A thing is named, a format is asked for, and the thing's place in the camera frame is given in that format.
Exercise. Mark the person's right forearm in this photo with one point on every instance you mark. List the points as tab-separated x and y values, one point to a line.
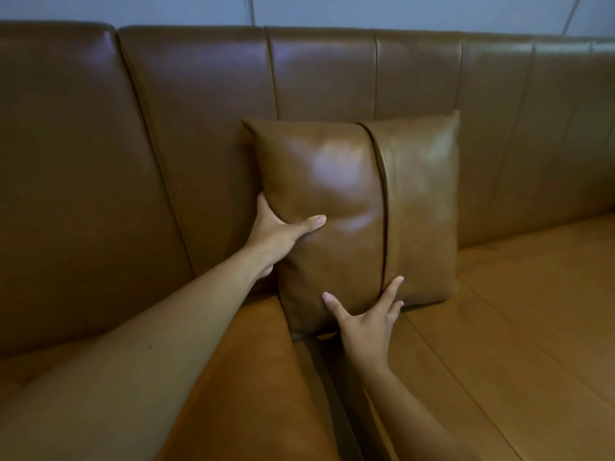
408	417

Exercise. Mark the person's left hand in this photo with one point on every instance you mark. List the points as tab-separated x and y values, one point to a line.
272	238

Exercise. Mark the brown leather cushion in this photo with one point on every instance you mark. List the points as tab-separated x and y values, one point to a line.
355	215

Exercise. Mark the person's left forearm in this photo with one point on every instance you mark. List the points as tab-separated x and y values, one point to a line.
120	364

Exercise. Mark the person's right middle finger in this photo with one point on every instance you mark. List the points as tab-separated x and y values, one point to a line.
397	309

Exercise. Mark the brown leather sofa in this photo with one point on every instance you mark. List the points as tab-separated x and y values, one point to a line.
504	235

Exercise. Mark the person's right hand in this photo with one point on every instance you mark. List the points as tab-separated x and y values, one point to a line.
366	331

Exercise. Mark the person's left thumb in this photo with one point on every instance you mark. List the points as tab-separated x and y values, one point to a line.
302	225

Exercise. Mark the person's right thumb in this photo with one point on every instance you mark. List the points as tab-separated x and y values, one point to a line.
336	306

